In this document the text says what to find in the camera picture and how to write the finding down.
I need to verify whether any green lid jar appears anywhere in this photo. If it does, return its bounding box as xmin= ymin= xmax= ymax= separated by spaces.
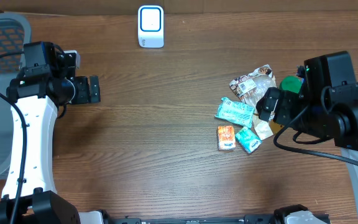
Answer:
xmin=279 ymin=76 xmax=303 ymax=93

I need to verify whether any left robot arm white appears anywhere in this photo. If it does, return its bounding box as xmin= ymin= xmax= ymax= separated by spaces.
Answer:
xmin=0 ymin=72 xmax=104 ymax=223

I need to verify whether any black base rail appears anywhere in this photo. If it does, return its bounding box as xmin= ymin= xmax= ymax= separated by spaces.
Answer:
xmin=79 ymin=203 xmax=331 ymax=224

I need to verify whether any small teal packet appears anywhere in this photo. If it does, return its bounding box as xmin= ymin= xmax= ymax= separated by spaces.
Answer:
xmin=235 ymin=127 xmax=262 ymax=154

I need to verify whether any teal tissue pack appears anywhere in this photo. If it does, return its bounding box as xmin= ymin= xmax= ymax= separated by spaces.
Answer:
xmin=215 ymin=97 xmax=255 ymax=128

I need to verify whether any brown white snack pouch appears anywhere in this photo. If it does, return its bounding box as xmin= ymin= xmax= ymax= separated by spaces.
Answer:
xmin=229 ymin=64 xmax=277 ymax=140

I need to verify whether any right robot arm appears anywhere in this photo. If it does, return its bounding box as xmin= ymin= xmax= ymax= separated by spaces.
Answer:
xmin=256 ymin=86 xmax=358 ymax=215

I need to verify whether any orange snack packet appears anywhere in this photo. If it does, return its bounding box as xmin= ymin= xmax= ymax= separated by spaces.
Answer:
xmin=217 ymin=126 xmax=236 ymax=151

